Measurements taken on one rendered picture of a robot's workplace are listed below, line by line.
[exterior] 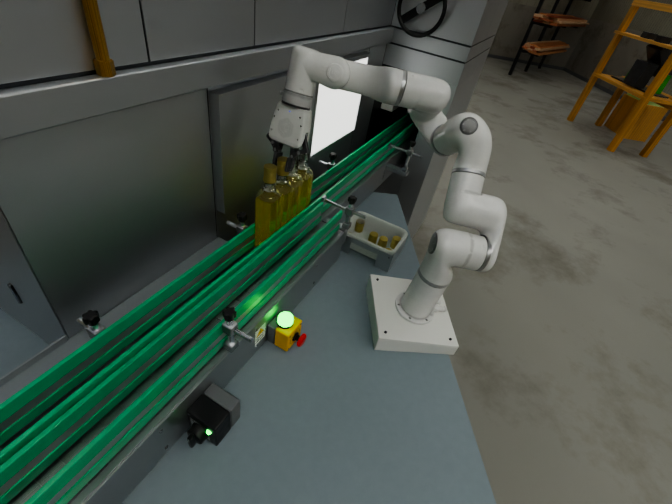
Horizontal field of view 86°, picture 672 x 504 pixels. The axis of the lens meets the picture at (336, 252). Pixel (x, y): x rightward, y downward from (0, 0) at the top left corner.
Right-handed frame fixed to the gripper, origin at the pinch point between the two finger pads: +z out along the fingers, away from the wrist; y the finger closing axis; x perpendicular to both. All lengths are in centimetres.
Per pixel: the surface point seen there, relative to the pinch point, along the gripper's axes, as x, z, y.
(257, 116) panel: 1.3, -8.7, -12.1
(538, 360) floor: 125, 86, 119
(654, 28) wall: 1021, -298, 217
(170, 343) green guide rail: -41, 35, 7
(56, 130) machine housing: -49, -4, -14
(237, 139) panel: -5.8, -2.4, -11.9
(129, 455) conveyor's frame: -58, 44, 17
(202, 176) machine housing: -14.0, 8.2, -14.7
